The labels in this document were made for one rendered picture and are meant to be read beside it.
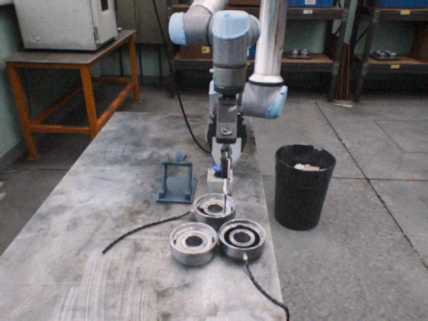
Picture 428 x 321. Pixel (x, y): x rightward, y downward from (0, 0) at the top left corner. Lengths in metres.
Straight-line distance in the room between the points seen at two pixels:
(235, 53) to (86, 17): 2.22
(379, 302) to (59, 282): 1.50
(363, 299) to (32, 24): 2.75
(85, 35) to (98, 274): 2.33
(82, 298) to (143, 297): 0.11
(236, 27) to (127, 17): 3.87
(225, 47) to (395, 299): 1.54
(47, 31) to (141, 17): 1.74
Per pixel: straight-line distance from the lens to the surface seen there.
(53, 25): 3.03
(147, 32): 4.59
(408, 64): 4.65
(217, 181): 1.00
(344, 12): 4.28
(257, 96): 1.22
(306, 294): 1.89
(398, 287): 2.08
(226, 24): 0.78
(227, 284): 0.77
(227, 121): 0.79
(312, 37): 4.86
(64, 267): 0.86
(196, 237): 0.84
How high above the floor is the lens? 1.36
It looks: 27 degrees down
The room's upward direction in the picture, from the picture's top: 1 degrees clockwise
